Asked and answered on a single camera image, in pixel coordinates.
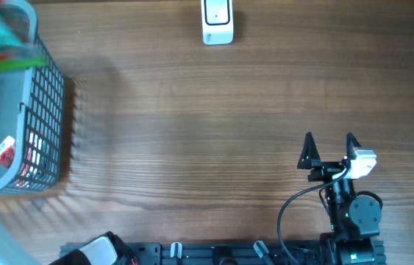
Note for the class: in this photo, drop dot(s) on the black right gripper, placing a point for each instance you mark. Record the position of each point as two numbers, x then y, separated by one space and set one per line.
324 169

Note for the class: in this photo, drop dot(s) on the small red candy pack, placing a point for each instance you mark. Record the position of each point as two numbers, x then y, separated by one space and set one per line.
7 151

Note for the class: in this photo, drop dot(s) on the green snack bag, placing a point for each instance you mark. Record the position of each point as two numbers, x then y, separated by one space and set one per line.
11 62

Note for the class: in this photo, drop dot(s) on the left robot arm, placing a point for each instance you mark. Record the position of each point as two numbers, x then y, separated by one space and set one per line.
107 248

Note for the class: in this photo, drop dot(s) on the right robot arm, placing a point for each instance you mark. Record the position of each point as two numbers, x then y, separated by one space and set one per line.
354 215

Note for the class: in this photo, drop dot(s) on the white barcode scanner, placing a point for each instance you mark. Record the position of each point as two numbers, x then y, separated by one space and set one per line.
217 22

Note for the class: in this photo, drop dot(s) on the grey plastic shopping basket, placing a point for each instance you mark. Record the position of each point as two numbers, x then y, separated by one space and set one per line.
31 111

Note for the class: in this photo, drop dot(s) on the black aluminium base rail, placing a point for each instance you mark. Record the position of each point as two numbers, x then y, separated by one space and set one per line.
306 252

